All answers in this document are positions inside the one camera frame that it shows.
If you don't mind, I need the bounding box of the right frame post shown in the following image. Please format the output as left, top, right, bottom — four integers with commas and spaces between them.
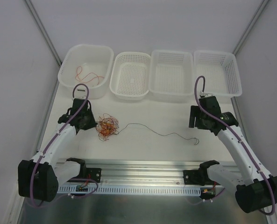
232, 0, 271, 56

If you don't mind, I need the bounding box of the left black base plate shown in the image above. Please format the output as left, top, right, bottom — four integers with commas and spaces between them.
84, 168, 102, 183

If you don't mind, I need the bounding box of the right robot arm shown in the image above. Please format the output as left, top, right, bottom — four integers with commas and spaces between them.
189, 96, 277, 216

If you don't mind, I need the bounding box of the white slotted basket right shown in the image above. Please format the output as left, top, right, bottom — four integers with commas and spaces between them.
193, 50, 242, 103

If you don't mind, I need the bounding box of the thin black wire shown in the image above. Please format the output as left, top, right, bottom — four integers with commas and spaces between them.
116, 123, 199, 146

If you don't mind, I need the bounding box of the red orange wire ball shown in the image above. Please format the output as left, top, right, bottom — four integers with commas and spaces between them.
96, 113, 120, 141

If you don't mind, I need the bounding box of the white round-hole basket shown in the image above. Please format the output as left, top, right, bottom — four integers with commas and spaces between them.
109, 51, 151, 101

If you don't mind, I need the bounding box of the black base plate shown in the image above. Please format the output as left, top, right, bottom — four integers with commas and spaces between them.
84, 168, 102, 183
183, 170, 214, 186

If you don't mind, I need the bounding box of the white slotted basket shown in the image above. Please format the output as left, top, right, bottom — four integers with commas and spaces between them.
148, 50, 193, 103
193, 50, 242, 103

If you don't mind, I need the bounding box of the left frame post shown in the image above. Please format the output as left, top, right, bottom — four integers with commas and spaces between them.
23, 0, 62, 66

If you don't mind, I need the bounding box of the aluminium mounting rail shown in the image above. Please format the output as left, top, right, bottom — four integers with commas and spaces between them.
18, 159, 246, 185

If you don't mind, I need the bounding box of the white slotted cable duct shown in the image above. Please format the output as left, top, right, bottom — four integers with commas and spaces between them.
57, 184, 201, 196

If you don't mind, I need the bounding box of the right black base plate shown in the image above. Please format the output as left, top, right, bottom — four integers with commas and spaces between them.
183, 170, 214, 186

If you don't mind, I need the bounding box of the white slotted basket middle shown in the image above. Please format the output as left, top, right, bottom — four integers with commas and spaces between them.
148, 50, 193, 103

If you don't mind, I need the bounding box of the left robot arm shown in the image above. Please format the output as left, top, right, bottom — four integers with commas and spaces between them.
18, 98, 97, 202

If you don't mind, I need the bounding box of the white solid plastic tub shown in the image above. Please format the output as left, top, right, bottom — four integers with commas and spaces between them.
57, 44, 114, 99

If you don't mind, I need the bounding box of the frame post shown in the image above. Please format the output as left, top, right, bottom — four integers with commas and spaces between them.
232, 0, 271, 56
23, 0, 62, 66

